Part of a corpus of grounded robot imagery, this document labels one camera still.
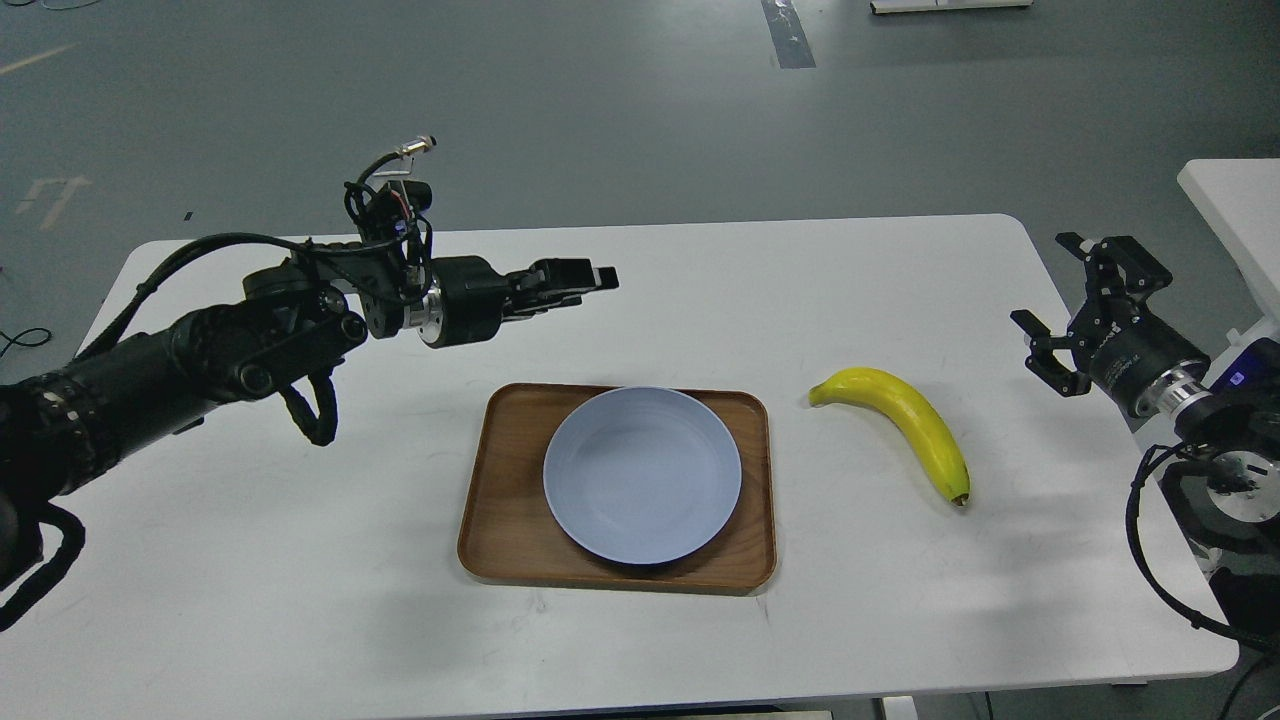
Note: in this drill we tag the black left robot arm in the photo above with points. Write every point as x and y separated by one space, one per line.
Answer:
294 326

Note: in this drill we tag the yellow banana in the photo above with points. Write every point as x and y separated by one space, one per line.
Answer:
934 445

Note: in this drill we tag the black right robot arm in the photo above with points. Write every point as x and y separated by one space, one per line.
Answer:
1225 425

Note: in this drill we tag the white object on floor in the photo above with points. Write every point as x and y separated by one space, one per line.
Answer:
893 7

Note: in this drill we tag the light blue plate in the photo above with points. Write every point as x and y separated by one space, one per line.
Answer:
642 475

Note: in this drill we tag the white side table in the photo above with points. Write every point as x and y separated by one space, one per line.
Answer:
1238 200

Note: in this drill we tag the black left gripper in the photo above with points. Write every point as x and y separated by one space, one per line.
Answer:
468 301

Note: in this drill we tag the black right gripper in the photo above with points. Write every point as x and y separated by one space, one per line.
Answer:
1114 342

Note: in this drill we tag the brown wooden tray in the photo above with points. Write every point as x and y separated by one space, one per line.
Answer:
508 534

